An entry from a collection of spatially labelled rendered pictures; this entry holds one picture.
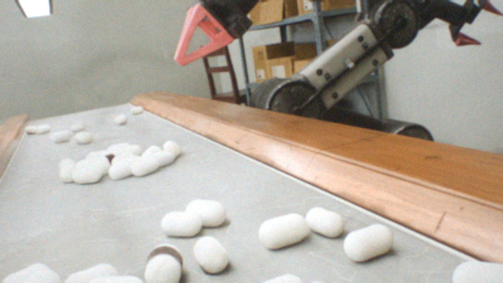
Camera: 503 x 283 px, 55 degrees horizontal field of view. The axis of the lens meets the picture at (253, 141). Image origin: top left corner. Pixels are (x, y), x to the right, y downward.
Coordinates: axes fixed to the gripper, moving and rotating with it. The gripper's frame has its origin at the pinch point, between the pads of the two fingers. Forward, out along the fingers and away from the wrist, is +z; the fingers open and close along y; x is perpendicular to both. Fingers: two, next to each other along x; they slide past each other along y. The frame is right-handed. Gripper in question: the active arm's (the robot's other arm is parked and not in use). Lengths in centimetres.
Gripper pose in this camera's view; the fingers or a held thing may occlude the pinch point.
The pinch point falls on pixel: (182, 58)
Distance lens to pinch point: 68.1
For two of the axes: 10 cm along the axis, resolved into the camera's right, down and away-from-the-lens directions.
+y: 3.7, 1.4, -9.2
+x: 6.9, 6.3, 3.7
